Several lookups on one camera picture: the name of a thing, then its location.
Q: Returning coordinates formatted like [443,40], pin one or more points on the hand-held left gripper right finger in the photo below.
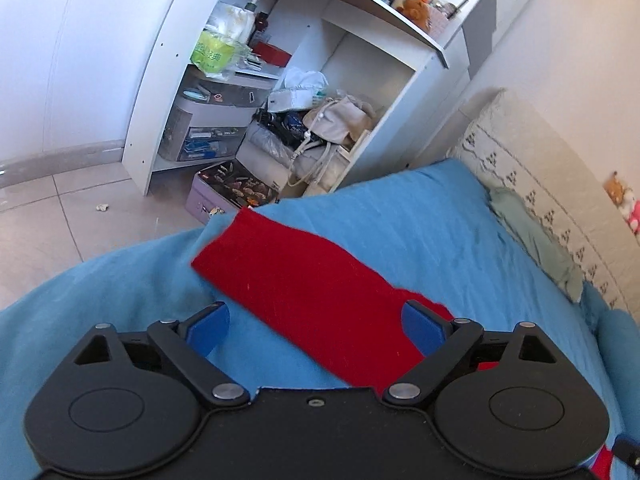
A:
[423,329]

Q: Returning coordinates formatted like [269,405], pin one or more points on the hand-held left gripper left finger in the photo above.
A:
[207,329]

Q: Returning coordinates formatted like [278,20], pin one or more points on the red small cloth garment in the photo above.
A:
[320,290]

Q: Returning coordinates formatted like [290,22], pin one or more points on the blue bed sheet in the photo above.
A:
[400,230]

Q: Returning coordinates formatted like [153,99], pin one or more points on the purple printed box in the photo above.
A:
[225,194]

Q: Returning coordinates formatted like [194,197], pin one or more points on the green cloth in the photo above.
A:
[537,237]

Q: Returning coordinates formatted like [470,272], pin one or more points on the cream patterned headboard cover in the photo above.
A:
[545,180]

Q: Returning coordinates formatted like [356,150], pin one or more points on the grey plastic bag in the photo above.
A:
[267,144]

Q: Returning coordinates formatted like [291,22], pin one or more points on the clear plastic drawer organizer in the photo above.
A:
[207,122]

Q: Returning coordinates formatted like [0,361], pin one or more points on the beige handbag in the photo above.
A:
[327,132]

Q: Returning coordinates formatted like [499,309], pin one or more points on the pink and orange plush toy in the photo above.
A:
[625,200]

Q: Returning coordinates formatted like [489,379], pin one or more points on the white tissue box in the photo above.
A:
[296,94]

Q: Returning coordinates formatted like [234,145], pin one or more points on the green tissue packet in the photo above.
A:
[214,53]

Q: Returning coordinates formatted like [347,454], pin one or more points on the red box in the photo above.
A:
[271,53]

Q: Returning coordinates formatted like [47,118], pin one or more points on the white shelf cabinet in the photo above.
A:
[320,60]

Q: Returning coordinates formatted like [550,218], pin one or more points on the dark brown bottle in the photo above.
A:
[260,26]

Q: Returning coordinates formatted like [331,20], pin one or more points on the pink basket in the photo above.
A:
[437,21]

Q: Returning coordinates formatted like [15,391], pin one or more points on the white plastic bag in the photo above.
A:
[233,21]

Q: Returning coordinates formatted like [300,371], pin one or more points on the brown plush bear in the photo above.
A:
[416,8]

